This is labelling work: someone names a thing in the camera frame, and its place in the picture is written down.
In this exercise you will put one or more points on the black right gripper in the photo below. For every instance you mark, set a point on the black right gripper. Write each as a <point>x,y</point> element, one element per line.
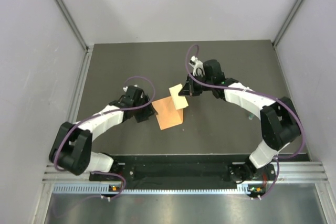
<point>189,89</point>

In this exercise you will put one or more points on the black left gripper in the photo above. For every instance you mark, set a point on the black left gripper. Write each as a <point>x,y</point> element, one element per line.
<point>144,116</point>

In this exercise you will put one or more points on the cream paper letter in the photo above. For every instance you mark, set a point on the cream paper letter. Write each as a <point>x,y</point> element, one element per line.
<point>180,102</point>

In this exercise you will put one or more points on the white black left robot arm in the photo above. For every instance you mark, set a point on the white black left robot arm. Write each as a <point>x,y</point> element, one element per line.
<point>72,148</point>

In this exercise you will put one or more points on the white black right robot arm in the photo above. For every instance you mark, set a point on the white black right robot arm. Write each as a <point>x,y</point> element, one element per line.
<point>279,121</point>

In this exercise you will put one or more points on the aluminium base profile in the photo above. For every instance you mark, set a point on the aluminium base profile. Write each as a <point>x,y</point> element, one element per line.
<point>289,173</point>

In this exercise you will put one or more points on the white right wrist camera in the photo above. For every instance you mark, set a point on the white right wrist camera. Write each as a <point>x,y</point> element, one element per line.
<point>198,70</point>

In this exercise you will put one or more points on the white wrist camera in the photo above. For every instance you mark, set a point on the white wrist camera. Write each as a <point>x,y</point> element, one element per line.
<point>126,87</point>
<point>198,70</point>

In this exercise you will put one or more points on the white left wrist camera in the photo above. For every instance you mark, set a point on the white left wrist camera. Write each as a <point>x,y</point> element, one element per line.
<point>126,87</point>

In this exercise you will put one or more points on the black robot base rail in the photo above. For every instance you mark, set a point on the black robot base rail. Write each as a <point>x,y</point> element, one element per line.
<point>178,169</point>

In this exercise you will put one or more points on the left aluminium frame post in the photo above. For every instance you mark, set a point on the left aluminium frame post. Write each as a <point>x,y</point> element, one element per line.
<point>71,23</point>

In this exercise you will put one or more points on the aluminium frame post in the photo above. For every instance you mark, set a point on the aluminium frame post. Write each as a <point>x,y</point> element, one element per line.
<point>286,23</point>
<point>71,23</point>

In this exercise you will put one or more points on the right aluminium frame post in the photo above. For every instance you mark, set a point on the right aluminium frame post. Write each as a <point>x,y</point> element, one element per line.
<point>286,23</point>

